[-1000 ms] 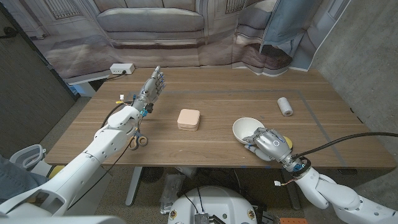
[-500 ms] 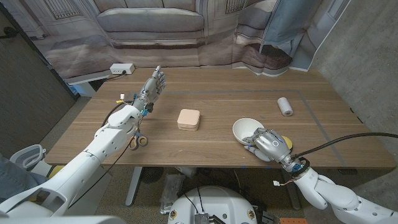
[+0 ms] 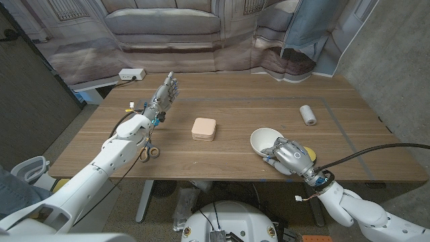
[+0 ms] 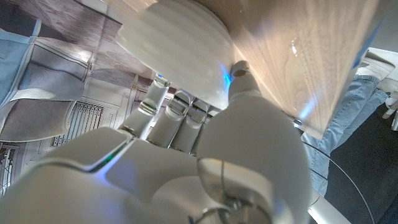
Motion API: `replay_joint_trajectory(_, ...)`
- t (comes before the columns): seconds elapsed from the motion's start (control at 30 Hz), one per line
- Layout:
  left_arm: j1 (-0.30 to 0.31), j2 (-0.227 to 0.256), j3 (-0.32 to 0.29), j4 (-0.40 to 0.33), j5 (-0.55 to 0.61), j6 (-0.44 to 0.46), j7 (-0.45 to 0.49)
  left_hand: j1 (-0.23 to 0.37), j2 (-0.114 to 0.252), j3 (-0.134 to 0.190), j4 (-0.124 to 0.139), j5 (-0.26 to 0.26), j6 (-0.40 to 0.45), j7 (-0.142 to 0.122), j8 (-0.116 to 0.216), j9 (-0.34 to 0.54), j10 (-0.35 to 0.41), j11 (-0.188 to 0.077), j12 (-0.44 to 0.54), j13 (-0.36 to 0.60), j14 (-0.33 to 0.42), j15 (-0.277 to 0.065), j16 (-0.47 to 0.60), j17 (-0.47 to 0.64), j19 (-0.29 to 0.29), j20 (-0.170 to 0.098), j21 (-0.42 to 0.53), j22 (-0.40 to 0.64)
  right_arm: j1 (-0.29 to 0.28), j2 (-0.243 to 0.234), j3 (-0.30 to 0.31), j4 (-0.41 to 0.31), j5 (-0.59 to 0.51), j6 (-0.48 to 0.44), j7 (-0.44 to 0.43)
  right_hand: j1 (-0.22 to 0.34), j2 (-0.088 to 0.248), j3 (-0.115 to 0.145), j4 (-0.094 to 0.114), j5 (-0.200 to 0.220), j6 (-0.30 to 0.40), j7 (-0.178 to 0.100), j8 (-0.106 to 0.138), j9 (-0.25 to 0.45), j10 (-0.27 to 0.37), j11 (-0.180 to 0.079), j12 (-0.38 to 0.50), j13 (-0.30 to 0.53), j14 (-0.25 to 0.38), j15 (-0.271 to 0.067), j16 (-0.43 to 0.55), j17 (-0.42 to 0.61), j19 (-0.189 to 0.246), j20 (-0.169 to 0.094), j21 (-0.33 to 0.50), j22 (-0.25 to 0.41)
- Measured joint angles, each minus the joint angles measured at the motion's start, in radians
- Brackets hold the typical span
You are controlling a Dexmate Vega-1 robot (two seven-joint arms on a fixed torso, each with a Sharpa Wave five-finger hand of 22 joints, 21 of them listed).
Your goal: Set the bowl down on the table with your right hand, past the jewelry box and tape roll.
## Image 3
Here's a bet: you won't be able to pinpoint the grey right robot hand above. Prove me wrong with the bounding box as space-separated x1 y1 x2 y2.
261 138 325 186

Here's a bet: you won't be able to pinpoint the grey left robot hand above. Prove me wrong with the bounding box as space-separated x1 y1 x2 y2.
144 71 180 119

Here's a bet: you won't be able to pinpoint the white ceramic bowl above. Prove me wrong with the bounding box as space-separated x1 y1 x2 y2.
250 127 285 158

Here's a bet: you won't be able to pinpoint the white domed robot base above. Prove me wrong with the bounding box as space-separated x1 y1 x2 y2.
181 200 279 242

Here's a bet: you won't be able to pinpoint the white power strip box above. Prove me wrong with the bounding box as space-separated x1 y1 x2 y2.
118 68 147 81

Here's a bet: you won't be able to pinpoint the white tape roll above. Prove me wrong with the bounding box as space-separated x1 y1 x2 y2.
299 104 318 126

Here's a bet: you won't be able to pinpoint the yellow button with black base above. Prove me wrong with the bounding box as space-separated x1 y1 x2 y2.
304 147 317 165

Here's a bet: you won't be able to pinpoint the printed sofa room backdrop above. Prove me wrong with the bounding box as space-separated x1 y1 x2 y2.
25 0 380 87

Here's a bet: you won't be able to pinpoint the grey table leg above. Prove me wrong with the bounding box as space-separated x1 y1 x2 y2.
304 183 326 228

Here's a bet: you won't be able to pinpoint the orange block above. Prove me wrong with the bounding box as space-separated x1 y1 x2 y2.
302 235 333 242

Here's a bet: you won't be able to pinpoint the black round ribbed object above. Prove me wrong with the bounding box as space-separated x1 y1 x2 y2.
150 180 178 198

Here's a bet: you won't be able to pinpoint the white table leg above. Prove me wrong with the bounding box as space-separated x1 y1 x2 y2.
135 180 155 223

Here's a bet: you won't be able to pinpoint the clear plastic bag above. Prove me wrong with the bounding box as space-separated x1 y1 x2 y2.
173 187 201 233

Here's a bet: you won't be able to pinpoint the yellow round object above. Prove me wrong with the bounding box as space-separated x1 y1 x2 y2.
50 177 70 193

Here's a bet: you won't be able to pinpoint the dark perforated partition panel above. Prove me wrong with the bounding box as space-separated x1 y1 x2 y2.
0 3 87 172

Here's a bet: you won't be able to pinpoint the person's leg in jeans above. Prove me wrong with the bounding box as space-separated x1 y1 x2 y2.
0 166 53 221

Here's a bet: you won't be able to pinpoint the black power cord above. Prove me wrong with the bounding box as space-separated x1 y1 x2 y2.
112 76 138 89

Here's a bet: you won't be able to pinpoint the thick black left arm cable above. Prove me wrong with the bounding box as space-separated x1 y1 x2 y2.
107 110 147 139

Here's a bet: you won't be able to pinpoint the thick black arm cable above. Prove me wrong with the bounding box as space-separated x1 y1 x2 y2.
107 110 147 139
315 143 430 173

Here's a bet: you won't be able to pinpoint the scissors with tan handles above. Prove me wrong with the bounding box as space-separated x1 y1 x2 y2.
139 143 161 163

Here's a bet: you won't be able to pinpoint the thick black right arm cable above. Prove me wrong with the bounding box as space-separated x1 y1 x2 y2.
315 143 430 173

